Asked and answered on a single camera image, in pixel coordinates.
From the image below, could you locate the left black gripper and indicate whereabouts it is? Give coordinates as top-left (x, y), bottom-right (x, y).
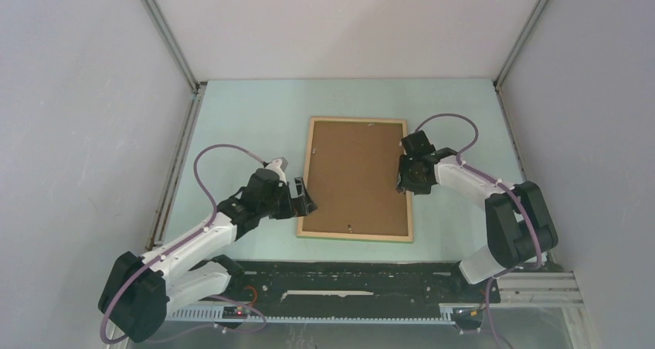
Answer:
top-left (258, 177), bottom-right (316, 220)

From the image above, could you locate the brown backing board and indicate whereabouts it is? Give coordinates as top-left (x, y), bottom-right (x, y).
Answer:
top-left (301, 121), bottom-right (410, 237)

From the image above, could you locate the wooden picture frame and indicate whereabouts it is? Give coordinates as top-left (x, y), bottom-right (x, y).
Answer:
top-left (295, 115), bottom-right (416, 244)

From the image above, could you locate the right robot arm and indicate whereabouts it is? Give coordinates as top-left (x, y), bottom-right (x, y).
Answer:
top-left (397, 130), bottom-right (558, 301)

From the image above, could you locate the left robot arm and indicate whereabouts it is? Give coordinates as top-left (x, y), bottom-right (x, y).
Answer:
top-left (98, 166), bottom-right (317, 344)

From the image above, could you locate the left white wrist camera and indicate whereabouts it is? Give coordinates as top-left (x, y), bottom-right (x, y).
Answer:
top-left (264, 157), bottom-right (288, 184)

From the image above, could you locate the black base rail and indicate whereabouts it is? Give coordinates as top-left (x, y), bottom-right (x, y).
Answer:
top-left (223, 260), bottom-right (501, 322)

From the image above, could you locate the white cable duct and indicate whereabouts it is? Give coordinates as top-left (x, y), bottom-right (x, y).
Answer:
top-left (168, 305), bottom-right (482, 325)

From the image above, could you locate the right aluminium corner post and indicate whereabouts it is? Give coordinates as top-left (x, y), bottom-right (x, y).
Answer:
top-left (494, 0), bottom-right (551, 92)

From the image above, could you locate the aluminium corner post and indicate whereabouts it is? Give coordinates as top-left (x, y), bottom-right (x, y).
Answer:
top-left (494, 0), bottom-right (551, 92)
top-left (141, 0), bottom-right (200, 93)

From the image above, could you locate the left aluminium corner post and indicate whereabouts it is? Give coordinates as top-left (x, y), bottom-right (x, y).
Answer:
top-left (141, 0), bottom-right (200, 93)

